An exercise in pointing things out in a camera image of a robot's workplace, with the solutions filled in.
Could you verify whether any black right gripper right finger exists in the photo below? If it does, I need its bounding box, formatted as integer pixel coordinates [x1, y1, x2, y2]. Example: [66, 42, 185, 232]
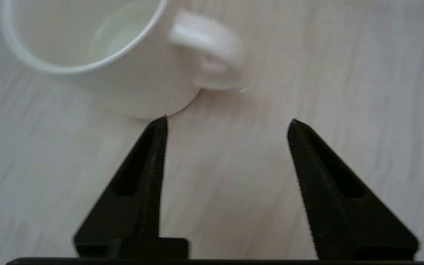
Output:
[287, 119, 420, 260]

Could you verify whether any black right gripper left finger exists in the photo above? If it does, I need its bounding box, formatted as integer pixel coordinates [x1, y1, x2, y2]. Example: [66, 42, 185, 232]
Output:
[73, 116, 190, 260]

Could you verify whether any white ribbed mug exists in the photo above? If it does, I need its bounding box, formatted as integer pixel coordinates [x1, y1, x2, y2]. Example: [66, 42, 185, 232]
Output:
[0, 0, 245, 120]

